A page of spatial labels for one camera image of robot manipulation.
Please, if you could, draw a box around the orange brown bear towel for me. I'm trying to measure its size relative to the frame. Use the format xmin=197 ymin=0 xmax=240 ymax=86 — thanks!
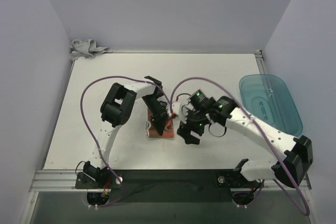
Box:
xmin=145 ymin=109 xmax=175 ymax=139

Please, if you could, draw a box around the grey towel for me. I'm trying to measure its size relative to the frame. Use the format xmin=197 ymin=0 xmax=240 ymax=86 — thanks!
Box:
xmin=70 ymin=39 xmax=113 ymax=62

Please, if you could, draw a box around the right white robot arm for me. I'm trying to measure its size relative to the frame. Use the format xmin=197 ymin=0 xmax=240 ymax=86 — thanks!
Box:
xmin=172 ymin=90 xmax=313 ymax=188

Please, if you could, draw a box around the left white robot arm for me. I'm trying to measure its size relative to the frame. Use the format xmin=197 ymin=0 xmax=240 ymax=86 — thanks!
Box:
xmin=80 ymin=76 xmax=170 ymax=188

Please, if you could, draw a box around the teal plastic tray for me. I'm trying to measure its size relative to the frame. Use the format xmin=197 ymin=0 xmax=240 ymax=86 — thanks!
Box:
xmin=239 ymin=74 xmax=303 ymax=136

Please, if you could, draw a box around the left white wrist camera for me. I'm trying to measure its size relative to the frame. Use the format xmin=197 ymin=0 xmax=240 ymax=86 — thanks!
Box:
xmin=161 ymin=102 xmax=176 ymax=119

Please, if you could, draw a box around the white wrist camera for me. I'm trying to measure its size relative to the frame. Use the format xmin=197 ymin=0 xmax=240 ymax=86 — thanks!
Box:
xmin=172 ymin=101 xmax=188 ymax=124
xmin=161 ymin=102 xmax=176 ymax=119

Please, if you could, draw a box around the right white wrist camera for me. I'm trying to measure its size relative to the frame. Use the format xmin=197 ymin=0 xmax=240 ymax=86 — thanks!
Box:
xmin=172 ymin=101 xmax=188 ymax=124

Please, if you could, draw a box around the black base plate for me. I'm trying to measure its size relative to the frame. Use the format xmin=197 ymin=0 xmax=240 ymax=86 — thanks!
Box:
xmin=87 ymin=183 xmax=260 ymax=205

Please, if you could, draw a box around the aluminium front frame rail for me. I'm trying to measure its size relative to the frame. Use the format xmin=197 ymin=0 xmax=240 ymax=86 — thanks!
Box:
xmin=28 ymin=168 xmax=312 ymax=193

